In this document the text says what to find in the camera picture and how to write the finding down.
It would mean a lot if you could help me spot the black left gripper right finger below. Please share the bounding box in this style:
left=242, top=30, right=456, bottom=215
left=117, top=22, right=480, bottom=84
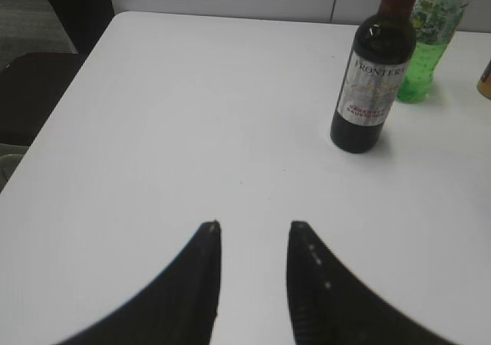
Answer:
left=288, top=221, right=447, bottom=344

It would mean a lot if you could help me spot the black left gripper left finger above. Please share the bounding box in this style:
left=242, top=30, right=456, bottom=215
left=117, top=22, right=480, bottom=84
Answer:
left=63, top=221, right=222, bottom=344

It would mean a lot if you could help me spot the dark red wine bottle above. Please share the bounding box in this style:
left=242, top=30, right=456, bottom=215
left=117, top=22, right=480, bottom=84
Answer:
left=330, top=0, right=417, bottom=153

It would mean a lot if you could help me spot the orange juice bottle white cap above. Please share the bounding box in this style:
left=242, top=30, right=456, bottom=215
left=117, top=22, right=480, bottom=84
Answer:
left=476, top=61, right=491, bottom=100

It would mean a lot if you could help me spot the dark office chair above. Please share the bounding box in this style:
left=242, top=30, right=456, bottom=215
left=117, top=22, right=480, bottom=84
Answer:
left=1, top=0, right=114, bottom=186

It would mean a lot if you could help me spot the green plastic soda bottle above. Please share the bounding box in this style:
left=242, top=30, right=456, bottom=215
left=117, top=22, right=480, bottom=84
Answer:
left=397, top=0, right=470, bottom=104

